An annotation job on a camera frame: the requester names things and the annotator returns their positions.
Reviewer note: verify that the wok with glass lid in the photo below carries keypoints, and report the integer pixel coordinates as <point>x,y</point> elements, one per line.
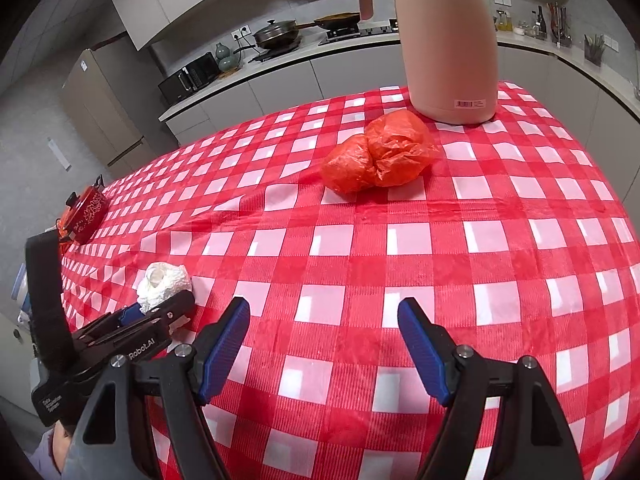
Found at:
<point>277,35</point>

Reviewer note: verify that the orange plastic bag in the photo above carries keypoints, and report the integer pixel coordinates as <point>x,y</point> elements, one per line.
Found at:
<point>380,155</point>

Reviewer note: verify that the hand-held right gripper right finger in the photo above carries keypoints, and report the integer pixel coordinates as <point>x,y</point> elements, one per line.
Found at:
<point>420,340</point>

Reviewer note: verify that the utensil holder with utensils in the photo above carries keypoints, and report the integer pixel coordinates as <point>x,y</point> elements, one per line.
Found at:
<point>560,25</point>

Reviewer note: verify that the beige refrigerator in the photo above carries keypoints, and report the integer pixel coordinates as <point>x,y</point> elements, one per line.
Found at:
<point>105,105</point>

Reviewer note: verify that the red patterned pot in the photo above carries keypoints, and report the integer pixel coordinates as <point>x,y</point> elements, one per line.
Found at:
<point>85,212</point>

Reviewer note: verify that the dark holder with knives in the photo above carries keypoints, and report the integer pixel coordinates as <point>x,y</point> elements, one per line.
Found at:
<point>594,52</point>

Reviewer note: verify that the grey upper cabinets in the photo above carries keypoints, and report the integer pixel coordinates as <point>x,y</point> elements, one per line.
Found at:
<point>190,0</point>

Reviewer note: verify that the white tissue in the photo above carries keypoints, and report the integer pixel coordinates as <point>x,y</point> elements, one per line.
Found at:
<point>167,282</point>

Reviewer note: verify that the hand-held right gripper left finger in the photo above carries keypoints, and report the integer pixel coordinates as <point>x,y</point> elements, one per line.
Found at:
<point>225,340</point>

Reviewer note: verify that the green gourd vase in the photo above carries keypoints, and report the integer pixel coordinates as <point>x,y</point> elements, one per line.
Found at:
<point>225,60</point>

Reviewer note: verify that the black induction cooker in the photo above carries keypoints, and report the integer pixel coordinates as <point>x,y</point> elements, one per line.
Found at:
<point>275,54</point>

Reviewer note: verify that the person's left forearm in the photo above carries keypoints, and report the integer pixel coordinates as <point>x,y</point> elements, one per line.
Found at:
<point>55,452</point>

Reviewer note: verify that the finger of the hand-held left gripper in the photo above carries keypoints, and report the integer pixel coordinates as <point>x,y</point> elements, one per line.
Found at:
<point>160,317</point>
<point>131,314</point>

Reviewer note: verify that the yellow oil bottle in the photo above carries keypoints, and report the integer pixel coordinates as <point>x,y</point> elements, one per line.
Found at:
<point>502,21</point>

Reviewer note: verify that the black microwave oven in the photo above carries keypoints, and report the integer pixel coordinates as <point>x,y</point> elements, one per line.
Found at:
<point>190,80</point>

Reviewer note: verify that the dark glass bottle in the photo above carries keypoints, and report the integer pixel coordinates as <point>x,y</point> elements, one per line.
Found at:
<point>541,22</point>

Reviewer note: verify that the gas stove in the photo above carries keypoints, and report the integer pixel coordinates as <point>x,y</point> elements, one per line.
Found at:
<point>360,34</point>

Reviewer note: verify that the red checkered tablecloth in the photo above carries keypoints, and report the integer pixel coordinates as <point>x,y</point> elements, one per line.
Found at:
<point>400,250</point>

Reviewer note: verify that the white wall outlet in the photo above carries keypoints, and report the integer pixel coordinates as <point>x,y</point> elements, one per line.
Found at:
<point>240,33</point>

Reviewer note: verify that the pink thermos jug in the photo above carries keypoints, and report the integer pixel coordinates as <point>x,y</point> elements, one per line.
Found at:
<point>450,50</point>

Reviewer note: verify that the grey kitchen counter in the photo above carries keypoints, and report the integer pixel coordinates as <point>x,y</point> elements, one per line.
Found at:
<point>300,80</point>

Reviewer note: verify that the black frying pan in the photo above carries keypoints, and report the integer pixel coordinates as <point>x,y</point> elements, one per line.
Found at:
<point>340,20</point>

